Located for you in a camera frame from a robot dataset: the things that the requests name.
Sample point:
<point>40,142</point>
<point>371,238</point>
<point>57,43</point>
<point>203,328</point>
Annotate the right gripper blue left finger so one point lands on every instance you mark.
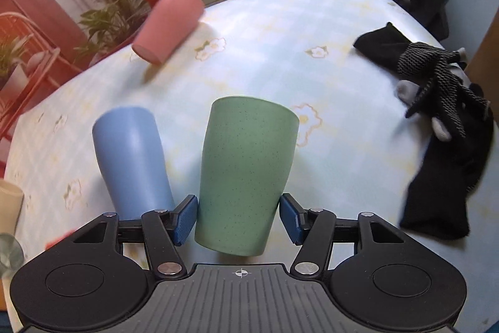
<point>163,232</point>

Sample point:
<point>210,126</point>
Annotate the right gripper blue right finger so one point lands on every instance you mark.
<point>313,231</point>

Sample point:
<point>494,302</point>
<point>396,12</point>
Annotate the green speckled cup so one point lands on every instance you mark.
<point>246,160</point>

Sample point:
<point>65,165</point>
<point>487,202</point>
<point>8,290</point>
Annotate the blue cup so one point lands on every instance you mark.
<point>129,152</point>

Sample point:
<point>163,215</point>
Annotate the pink cup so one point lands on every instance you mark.
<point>168,25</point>

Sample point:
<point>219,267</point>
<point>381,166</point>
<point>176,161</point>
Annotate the black grey sock pile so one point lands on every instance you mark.
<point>432,83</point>

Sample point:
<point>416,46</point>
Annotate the floral checked bed sheet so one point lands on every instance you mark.
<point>355,152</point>

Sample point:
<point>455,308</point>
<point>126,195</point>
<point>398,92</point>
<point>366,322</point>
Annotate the wooden board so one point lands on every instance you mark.
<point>484,67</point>

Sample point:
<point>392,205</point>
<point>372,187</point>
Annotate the printed room backdrop curtain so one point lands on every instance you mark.
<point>45,43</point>

